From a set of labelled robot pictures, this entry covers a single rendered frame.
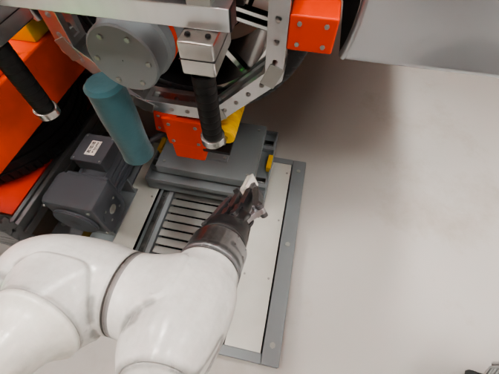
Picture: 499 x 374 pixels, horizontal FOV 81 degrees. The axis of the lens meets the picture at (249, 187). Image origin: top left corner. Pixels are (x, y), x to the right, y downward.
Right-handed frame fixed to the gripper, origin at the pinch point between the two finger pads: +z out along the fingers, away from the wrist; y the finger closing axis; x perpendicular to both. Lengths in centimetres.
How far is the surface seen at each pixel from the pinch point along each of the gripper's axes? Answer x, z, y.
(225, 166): -6, 48, -26
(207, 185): -10, 47, -37
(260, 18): 29.5, 19.5, 12.7
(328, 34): 19.9, 8.9, 24.7
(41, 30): 57, 25, -46
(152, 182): 0, 44, -58
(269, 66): 19.8, 12.4, 11.7
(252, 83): 18.1, 14.9, 6.2
